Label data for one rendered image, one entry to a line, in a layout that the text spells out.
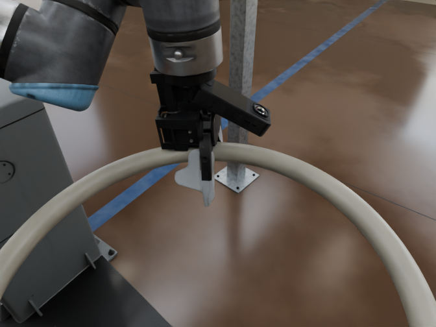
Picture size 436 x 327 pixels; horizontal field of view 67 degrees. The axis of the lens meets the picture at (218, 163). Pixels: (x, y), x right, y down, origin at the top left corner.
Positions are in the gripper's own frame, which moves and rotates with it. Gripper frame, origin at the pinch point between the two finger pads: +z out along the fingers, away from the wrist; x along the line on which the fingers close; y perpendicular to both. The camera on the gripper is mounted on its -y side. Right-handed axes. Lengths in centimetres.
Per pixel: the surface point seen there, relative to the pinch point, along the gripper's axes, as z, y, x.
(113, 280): 89, 56, -29
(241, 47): 15, 4, -99
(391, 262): -5.4, -21.8, 18.5
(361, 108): 103, -80, -194
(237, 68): 25, 5, -100
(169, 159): -6.9, 6.2, 3.9
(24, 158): 23, 67, -31
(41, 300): 84, 80, -15
